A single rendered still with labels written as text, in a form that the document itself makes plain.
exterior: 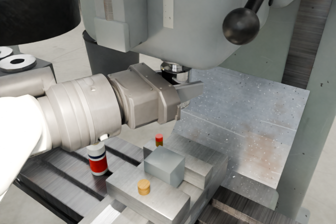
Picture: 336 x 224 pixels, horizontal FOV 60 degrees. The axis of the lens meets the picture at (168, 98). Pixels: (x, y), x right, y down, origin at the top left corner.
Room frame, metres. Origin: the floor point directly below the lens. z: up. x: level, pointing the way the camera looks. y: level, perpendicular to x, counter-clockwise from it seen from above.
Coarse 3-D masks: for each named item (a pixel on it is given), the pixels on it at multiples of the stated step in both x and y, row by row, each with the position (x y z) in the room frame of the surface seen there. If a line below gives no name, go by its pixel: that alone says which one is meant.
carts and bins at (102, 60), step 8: (88, 40) 2.13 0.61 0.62; (88, 48) 2.16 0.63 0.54; (96, 48) 2.10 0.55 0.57; (104, 48) 2.09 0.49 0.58; (88, 56) 2.20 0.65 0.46; (96, 56) 2.11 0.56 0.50; (104, 56) 2.09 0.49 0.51; (112, 56) 2.09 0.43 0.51; (120, 56) 2.11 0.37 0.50; (128, 56) 2.15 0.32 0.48; (136, 56) 2.23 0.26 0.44; (96, 64) 2.13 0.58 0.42; (104, 64) 2.10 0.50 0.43; (112, 64) 2.09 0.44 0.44; (120, 64) 2.11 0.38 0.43; (128, 64) 2.15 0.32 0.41; (96, 72) 2.14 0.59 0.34; (104, 72) 2.11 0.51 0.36; (112, 72) 2.10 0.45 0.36
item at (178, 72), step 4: (160, 64) 0.39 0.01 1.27; (164, 64) 0.39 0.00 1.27; (160, 68) 0.38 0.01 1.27; (164, 68) 0.38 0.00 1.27; (168, 68) 0.38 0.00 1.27; (172, 68) 0.38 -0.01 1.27; (176, 68) 0.38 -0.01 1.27; (180, 68) 0.38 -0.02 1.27; (184, 68) 0.38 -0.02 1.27; (188, 68) 0.38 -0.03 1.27; (164, 72) 0.37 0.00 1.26; (168, 72) 0.37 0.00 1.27; (172, 72) 0.37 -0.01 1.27; (176, 72) 0.37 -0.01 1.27; (180, 72) 0.37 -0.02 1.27; (184, 72) 0.37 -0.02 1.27; (188, 72) 0.37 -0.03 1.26; (168, 76) 0.37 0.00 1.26; (172, 76) 0.37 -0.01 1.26; (176, 76) 0.36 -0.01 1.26; (180, 76) 0.37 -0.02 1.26; (184, 76) 0.37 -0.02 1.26
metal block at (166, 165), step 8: (152, 152) 0.42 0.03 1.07; (160, 152) 0.42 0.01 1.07; (168, 152) 0.42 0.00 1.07; (144, 160) 0.39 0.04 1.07; (152, 160) 0.39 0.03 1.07; (160, 160) 0.39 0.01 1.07; (168, 160) 0.39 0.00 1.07; (176, 160) 0.39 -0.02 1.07; (184, 160) 0.40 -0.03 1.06; (144, 168) 0.39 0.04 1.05; (152, 168) 0.38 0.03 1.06; (160, 168) 0.37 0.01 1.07; (168, 168) 0.37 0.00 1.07; (176, 168) 0.38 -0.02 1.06; (160, 176) 0.37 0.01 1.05; (168, 176) 0.36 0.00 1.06; (176, 176) 0.38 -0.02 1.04; (176, 184) 0.38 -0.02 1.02
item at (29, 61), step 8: (0, 48) 0.77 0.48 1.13; (8, 48) 0.77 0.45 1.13; (0, 56) 0.72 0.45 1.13; (8, 56) 0.73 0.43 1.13; (16, 56) 0.72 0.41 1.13; (24, 56) 0.72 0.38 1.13; (32, 56) 0.72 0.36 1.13; (0, 64) 0.67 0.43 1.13; (8, 64) 0.67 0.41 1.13; (16, 64) 0.67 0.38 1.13; (24, 64) 0.67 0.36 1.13; (32, 64) 0.68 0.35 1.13; (40, 64) 0.70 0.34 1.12; (48, 64) 0.70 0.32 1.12; (0, 72) 0.65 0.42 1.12; (8, 72) 0.65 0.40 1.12; (16, 72) 0.65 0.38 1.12; (40, 96) 0.66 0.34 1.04
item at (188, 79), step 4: (160, 72) 0.38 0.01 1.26; (164, 76) 0.37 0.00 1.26; (188, 76) 0.37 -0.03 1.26; (168, 80) 0.37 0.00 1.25; (172, 80) 0.37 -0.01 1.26; (176, 80) 0.36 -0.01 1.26; (180, 80) 0.37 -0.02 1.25; (184, 80) 0.37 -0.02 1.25; (188, 80) 0.37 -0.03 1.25; (172, 84) 0.37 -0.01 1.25; (188, 100) 0.38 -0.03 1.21; (180, 104) 0.37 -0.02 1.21; (184, 104) 0.37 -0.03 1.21; (188, 104) 0.38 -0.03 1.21
